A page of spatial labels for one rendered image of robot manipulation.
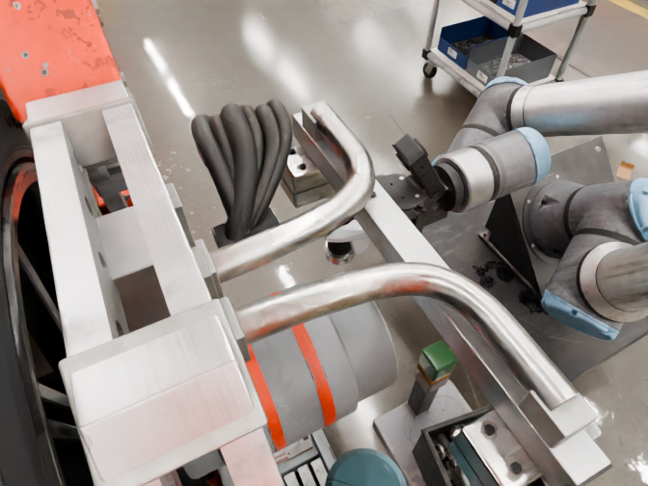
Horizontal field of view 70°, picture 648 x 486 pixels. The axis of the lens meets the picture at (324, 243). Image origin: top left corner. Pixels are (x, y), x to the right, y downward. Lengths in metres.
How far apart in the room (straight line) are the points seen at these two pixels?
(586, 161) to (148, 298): 1.23
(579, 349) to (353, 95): 1.58
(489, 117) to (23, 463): 0.82
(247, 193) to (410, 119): 1.87
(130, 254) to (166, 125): 2.02
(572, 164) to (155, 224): 1.20
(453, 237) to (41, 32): 1.13
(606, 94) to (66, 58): 0.67
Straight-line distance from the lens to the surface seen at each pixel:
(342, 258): 0.66
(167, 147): 2.16
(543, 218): 1.22
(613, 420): 1.57
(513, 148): 0.75
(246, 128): 0.42
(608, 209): 1.11
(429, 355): 0.72
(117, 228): 0.29
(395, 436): 0.89
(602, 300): 0.99
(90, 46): 0.39
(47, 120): 0.33
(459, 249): 1.32
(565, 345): 1.25
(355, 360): 0.44
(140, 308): 0.29
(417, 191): 0.66
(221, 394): 0.20
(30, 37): 0.39
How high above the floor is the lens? 1.29
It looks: 51 degrees down
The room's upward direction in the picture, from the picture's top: straight up
